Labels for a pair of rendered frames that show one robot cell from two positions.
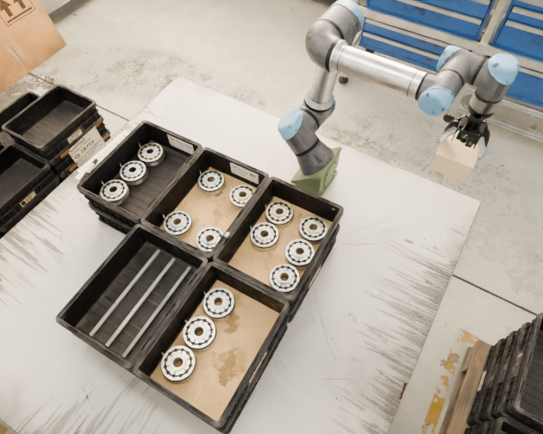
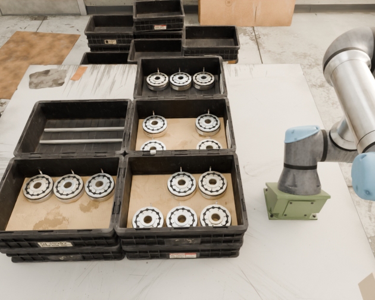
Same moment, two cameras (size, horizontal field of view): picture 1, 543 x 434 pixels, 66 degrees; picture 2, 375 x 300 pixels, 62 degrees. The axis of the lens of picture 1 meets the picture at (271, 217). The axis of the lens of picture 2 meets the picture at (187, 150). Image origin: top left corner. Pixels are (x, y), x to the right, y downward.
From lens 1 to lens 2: 0.77 m
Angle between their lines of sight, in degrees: 34
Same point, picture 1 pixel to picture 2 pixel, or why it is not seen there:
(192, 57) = not seen: hidden behind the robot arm
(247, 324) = (93, 217)
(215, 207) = (188, 140)
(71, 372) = not seen: hidden behind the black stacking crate
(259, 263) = (155, 197)
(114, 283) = (88, 121)
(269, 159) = (278, 158)
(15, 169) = (172, 54)
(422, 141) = not seen: outside the picture
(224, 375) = (42, 224)
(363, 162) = (352, 237)
